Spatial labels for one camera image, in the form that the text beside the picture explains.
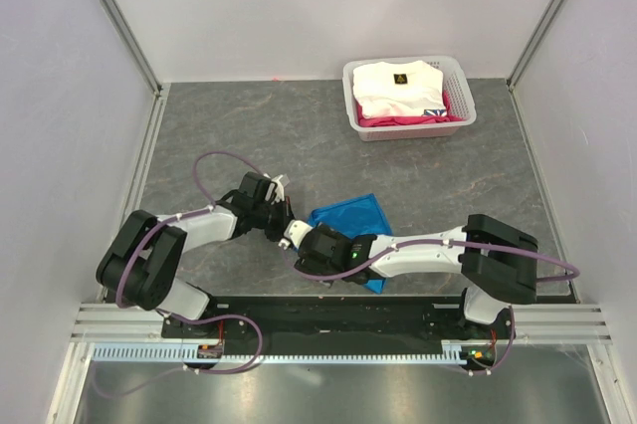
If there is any aluminium frame post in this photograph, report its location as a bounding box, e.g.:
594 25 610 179
99 0 162 97
507 0 567 92

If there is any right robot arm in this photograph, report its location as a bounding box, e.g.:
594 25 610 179
284 214 538 338

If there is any slotted cable duct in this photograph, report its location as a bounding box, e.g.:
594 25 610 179
93 342 469 365

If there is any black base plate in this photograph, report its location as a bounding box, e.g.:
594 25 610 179
161 295 513 342

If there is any pink folded cloth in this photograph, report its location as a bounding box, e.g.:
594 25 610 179
356 91 464 127

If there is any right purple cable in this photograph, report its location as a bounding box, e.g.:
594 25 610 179
281 237 581 378

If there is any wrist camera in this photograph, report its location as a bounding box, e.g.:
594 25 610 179
279 220 313 250
266 174 290 203

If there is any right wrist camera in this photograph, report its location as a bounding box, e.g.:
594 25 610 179
279 220 313 250

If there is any blue cloth napkin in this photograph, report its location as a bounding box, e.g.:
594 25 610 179
306 191 395 295

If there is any white plastic basket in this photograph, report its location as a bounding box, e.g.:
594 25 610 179
342 56 476 141

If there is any right aluminium frame post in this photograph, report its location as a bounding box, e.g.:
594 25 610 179
507 0 567 92

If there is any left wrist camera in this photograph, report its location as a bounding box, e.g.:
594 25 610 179
266 174 290 203

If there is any white folded shirt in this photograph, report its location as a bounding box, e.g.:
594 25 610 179
352 60 447 119

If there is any purple cable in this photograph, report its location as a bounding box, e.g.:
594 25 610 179
92 150 273 398
281 237 581 378

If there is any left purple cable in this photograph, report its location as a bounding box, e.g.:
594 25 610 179
92 150 273 398

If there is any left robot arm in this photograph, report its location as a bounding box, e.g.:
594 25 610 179
96 172 294 337

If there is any left aluminium frame post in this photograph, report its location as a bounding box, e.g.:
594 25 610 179
99 0 162 97

